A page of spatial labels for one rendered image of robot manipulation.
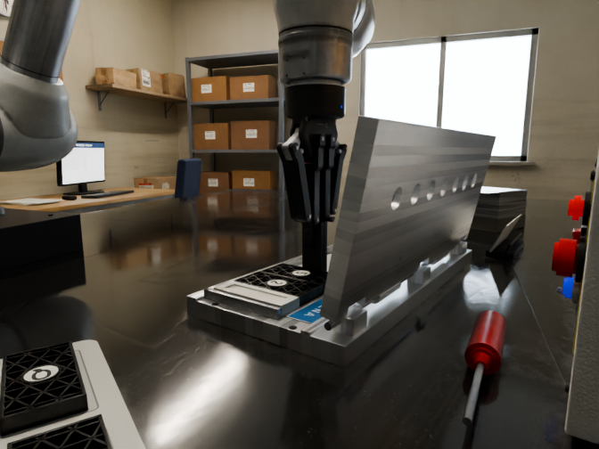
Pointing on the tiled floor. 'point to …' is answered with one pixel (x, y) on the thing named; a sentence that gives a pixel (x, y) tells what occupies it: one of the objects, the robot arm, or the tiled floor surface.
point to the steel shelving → (234, 100)
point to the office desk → (95, 200)
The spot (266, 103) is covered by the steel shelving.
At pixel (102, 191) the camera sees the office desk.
